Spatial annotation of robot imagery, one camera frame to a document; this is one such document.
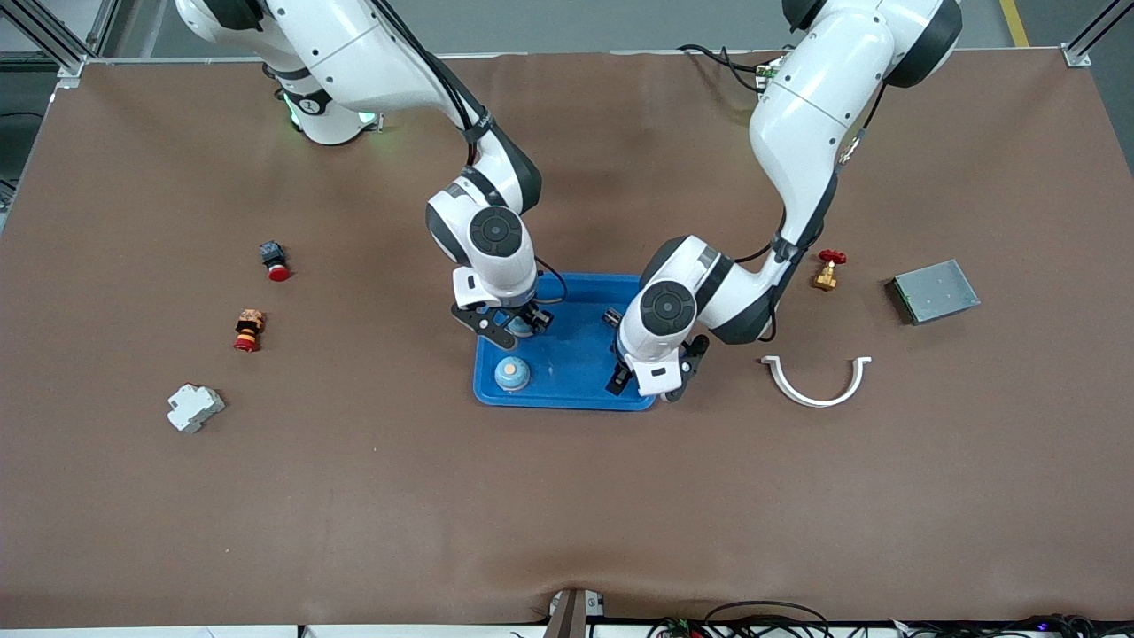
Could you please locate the black base cable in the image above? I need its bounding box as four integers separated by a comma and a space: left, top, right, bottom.
676, 43, 782, 94

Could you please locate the white semicircular pipe clamp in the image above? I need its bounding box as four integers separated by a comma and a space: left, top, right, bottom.
761, 355, 873, 408

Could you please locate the black looped cable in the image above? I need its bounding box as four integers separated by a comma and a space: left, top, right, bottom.
704, 601, 832, 638

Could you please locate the metal mount post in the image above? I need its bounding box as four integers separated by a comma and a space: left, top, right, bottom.
542, 587, 609, 638

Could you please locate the black cable bundle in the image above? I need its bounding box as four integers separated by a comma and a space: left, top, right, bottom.
886, 613, 1134, 638

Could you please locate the blue plastic tray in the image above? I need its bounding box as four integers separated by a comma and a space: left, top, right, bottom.
472, 271, 659, 412

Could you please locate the white circuit breaker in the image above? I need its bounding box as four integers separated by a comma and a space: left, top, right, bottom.
167, 383, 226, 434

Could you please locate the silver metal power supply box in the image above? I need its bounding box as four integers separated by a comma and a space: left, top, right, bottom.
886, 259, 982, 326

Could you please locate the red yellow push button switch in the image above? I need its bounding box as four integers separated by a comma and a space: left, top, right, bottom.
233, 308, 266, 354

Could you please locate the black camera cable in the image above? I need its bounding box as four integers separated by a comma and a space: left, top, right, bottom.
368, 0, 569, 307
734, 84, 889, 345

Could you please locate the brass valve red handwheel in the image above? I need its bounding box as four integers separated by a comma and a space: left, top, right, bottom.
811, 249, 848, 292

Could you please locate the brown table mat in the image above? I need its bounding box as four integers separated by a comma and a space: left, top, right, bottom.
0, 49, 1134, 626

